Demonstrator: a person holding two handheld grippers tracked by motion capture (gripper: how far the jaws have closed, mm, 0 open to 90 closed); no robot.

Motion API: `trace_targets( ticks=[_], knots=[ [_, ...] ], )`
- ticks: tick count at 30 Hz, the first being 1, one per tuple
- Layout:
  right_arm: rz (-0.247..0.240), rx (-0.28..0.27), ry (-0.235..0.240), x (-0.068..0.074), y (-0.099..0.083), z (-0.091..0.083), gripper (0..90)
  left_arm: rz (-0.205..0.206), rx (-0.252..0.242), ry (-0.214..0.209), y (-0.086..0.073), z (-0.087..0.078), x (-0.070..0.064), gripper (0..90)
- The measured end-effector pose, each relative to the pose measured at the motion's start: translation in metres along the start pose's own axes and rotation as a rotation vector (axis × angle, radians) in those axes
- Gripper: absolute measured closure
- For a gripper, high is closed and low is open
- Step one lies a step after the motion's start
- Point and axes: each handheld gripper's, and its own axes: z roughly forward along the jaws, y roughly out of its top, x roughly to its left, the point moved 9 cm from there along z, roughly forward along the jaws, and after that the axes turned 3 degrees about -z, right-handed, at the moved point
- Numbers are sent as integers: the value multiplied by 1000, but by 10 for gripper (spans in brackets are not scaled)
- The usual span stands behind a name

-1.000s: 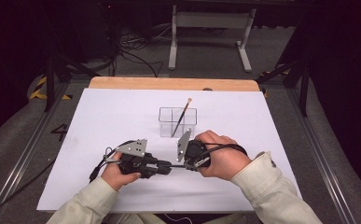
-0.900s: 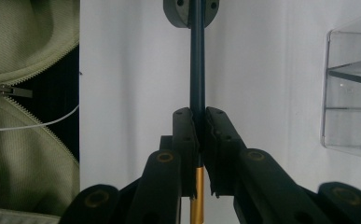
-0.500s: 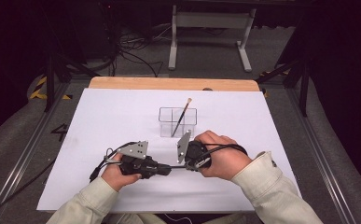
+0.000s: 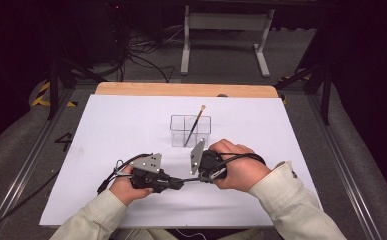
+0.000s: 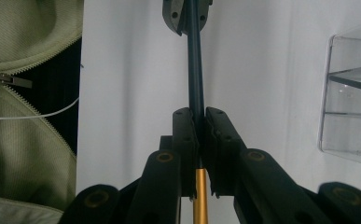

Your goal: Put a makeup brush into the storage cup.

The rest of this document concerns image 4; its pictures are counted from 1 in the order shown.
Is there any person's right hand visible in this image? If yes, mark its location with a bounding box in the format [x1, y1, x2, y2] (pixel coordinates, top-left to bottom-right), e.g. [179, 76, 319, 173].
[209, 139, 272, 194]

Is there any yellow black hazard tape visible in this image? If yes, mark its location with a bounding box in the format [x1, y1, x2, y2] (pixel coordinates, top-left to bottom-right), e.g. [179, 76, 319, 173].
[30, 81, 79, 108]
[278, 67, 313, 105]

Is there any person's left hand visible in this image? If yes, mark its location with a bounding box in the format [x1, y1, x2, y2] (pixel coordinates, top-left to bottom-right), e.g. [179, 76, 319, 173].
[109, 164, 154, 206]

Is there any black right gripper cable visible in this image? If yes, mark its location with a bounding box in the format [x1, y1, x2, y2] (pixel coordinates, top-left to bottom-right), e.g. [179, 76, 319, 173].
[218, 152, 267, 168]

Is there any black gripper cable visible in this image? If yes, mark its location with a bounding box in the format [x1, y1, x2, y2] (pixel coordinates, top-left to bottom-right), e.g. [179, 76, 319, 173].
[96, 152, 154, 196]
[218, 152, 267, 168]

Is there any tangle of floor cables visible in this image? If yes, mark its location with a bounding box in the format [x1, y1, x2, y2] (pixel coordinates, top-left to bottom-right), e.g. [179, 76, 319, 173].
[114, 25, 183, 84]

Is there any white desk frame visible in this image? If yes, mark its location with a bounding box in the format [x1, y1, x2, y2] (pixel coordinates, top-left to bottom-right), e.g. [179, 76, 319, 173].
[180, 4, 276, 78]

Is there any aluminium floor rail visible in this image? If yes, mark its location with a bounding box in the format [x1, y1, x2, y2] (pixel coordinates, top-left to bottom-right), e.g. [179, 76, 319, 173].
[305, 93, 384, 240]
[0, 89, 77, 236]

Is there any black floor cable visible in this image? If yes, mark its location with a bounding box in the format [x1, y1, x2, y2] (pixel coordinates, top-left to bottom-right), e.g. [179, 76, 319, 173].
[0, 169, 62, 238]

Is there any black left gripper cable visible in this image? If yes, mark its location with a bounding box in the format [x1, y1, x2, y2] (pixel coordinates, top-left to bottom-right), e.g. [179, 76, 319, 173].
[96, 152, 154, 196]

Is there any clear acrylic organizer box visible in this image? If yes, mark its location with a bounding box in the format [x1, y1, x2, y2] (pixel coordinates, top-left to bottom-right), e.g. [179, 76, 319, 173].
[169, 114, 213, 149]

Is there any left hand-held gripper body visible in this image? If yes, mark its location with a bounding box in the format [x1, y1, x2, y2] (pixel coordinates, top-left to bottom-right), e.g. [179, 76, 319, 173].
[129, 152, 175, 195]

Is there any white table sheet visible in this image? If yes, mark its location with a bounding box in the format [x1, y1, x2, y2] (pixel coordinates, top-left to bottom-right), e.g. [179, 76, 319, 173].
[39, 94, 324, 230]

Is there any black tripod stand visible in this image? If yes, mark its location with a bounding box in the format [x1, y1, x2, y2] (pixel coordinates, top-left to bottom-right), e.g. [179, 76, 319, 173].
[45, 54, 109, 122]
[274, 61, 333, 126]

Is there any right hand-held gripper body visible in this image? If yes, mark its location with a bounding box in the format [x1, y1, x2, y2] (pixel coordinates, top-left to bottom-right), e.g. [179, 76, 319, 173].
[190, 138, 229, 184]

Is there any thin white cable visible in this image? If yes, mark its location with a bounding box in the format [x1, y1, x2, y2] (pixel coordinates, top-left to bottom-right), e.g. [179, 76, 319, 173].
[175, 228, 199, 240]

